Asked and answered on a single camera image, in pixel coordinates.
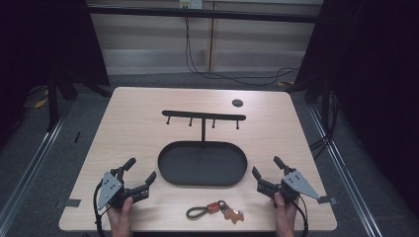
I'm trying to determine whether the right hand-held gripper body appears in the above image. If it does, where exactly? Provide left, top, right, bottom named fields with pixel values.
left=256, top=169, right=321, bottom=204

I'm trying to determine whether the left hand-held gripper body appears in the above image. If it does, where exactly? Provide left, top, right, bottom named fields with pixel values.
left=95, top=167, right=151, bottom=211

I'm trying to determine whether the black key rack with tray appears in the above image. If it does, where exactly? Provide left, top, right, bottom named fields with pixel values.
left=157, top=110, right=249, bottom=188

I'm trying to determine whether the green strap keychain with charm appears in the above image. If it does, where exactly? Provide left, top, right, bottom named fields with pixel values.
left=185, top=199, right=245, bottom=225

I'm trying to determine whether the person's left hand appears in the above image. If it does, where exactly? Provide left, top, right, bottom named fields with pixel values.
left=106, top=197, right=134, bottom=237

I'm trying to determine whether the person's right hand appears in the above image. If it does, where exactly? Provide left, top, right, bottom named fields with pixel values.
left=273, top=192, right=300, bottom=237

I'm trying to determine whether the grey tape piece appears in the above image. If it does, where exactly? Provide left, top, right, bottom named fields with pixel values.
left=317, top=195, right=338, bottom=205

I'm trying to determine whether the black tape piece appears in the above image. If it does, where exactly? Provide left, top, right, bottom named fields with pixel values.
left=62, top=197, right=82, bottom=208

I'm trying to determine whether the black metal stand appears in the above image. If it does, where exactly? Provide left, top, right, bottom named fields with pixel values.
left=44, top=67, right=114, bottom=132
left=286, top=74, right=334, bottom=132

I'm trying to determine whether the yellow floor tape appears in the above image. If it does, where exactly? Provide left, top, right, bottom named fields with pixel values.
left=34, top=96, right=49, bottom=110

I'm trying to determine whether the dark curtain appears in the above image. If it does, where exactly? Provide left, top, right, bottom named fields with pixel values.
left=293, top=0, right=419, bottom=211
left=0, top=0, right=111, bottom=147

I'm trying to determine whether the black horizontal bar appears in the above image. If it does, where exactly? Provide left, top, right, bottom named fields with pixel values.
left=87, top=4, right=322, bottom=25

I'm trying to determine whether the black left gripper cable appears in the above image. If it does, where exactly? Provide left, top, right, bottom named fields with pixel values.
left=93, top=180, right=107, bottom=237

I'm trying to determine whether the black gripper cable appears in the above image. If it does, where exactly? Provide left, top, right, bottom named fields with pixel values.
left=93, top=180, right=107, bottom=237
left=291, top=196, right=310, bottom=237

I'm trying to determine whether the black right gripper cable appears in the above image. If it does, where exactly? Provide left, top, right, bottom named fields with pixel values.
left=291, top=196, right=310, bottom=237

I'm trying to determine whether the aluminium floor rail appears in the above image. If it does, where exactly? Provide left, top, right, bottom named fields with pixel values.
left=307, top=104, right=383, bottom=237
left=0, top=107, right=73, bottom=228

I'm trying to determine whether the black floor cable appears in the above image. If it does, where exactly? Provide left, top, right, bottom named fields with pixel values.
left=184, top=15, right=299, bottom=88

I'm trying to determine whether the white wall socket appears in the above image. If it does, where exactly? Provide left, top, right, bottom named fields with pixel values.
left=178, top=0, right=204, bottom=10

